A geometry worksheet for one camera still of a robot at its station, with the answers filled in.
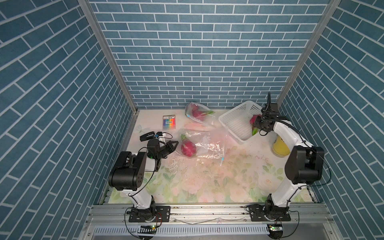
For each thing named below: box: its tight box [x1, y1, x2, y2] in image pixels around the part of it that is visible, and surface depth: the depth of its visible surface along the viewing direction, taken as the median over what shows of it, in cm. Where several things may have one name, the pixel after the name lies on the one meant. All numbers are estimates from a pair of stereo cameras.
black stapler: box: [139, 131, 155, 142], surface depth 104 cm
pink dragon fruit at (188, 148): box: [180, 134, 197, 157], surface depth 91 cm
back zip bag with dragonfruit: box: [185, 101, 216, 125], surface depth 107 cm
